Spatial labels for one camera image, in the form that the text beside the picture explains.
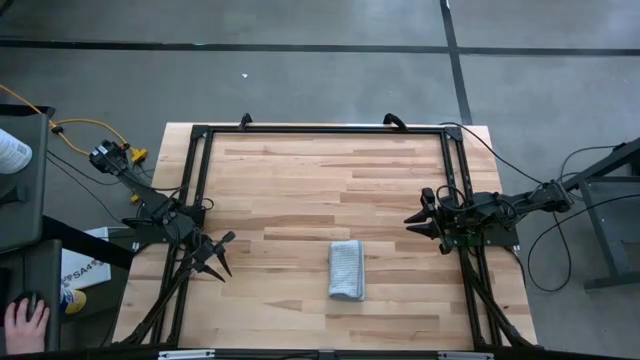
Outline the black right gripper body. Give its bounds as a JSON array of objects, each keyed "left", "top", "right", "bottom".
[{"left": 420, "top": 186, "right": 456, "bottom": 256}]

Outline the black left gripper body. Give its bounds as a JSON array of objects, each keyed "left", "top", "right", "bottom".
[{"left": 183, "top": 229, "right": 237, "bottom": 271}]

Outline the grey waffle microfiber towel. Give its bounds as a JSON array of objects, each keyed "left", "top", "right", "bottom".
[{"left": 327, "top": 239, "right": 367, "bottom": 302}]

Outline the black bar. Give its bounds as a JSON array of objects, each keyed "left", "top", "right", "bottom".
[{"left": 42, "top": 214, "right": 136, "bottom": 271}]

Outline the white printed box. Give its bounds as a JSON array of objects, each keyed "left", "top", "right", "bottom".
[{"left": 59, "top": 226, "right": 113, "bottom": 291}]

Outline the person's shoe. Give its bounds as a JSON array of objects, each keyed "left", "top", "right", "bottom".
[{"left": 59, "top": 287, "right": 88, "bottom": 316}]

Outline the dark grey metal stand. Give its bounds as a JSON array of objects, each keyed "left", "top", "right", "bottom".
[{"left": 562, "top": 137, "right": 640, "bottom": 291}]

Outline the black desk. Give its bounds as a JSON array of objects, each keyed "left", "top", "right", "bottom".
[{"left": 0, "top": 238, "right": 64, "bottom": 354}]

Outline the black computer mouse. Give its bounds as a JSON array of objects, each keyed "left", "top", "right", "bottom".
[{"left": 13, "top": 291, "right": 45, "bottom": 321}]

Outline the dark grey desk panel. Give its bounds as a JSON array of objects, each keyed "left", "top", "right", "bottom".
[{"left": 0, "top": 104, "right": 57, "bottom": 254}]

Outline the person's hand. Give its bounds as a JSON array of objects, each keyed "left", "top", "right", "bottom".
[{"left": 3, "top": 297, "right": 51, "bottom": 356}]

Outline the white bottle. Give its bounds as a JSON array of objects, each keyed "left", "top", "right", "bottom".
[{"left": 0, "top": 128, "right": 34, "bottom": 176}]

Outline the silver bracket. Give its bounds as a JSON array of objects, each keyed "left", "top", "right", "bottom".
[
  {"left": 157, "top": 349, "right": 216, "bottom": 360},
  {"left": 437, "top": 351, "right": 495, "bottom": 360}
]

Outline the thin black cable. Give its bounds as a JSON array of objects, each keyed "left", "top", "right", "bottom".
[
  {"left": 439, "top": 121, "right": 546, "bottom": 187},
  {"left": 527, "top": 193, "right": 640, "bottom": 294}
]

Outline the black aluminium table frame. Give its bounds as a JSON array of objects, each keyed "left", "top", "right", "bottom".
[{"left": 112, "top": 123, "right": 540, "bottom": 351}]

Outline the yellow cable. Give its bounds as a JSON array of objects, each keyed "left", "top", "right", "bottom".
[{"left": 0, "top": 83, "right": 149, "bottom": 166}]

